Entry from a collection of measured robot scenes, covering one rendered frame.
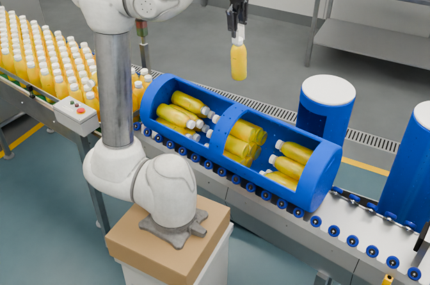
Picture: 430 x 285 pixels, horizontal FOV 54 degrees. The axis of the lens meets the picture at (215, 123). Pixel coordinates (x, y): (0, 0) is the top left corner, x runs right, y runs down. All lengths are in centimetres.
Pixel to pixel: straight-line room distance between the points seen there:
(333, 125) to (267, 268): 99
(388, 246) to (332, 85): 93
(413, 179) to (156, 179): 149
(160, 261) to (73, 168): 208
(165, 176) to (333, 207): 81
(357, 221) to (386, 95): 260
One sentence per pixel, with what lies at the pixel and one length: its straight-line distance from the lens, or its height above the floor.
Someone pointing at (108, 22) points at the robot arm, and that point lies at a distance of 115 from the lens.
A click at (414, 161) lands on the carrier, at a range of 233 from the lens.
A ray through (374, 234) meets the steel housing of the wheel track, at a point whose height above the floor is 93.
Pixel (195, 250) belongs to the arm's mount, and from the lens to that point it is 143.
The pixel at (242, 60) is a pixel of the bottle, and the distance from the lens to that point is 180.
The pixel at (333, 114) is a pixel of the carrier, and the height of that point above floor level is 97.
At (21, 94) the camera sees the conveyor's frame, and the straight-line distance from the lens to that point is 268.
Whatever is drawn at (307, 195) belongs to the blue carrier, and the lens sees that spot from 159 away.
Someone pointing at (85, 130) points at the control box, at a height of 103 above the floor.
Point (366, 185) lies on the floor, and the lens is 330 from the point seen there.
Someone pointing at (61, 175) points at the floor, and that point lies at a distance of 337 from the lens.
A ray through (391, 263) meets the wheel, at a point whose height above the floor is 96.
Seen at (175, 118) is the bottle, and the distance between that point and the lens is 189.
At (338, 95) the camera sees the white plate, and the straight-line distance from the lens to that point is 226.
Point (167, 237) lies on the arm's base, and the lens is 144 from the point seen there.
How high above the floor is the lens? 229
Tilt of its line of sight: 39 degrees down
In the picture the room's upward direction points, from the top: straight up
